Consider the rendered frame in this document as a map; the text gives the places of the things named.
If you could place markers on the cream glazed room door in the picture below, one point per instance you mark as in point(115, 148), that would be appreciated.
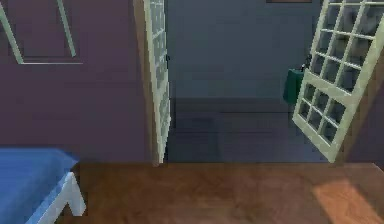
point(336, 76)
point(158, 76)

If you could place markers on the green box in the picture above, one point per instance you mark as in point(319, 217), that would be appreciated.
point(292, 86)

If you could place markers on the blue bed with white frame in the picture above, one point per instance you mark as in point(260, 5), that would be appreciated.
point(26, 180)

